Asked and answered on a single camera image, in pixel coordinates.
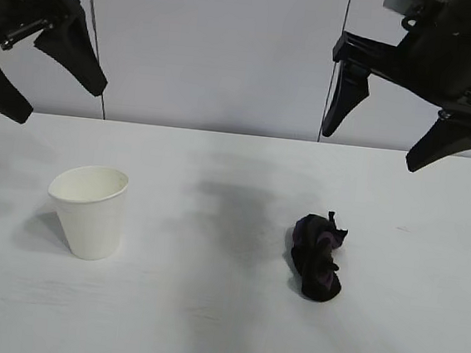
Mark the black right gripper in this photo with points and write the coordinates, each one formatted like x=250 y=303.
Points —
x=448 y=51

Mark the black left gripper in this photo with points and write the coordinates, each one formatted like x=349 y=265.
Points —
x=14 y=9

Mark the white paper cup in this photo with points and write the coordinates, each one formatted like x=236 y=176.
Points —
x=89 y=221

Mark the black purple cloth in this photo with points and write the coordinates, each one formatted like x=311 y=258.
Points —
x=315 y=259

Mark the thin black wall strip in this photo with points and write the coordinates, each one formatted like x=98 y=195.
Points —
x=347 y=12
x=98 y=63

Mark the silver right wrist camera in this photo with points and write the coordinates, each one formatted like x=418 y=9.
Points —
x=400 y=1

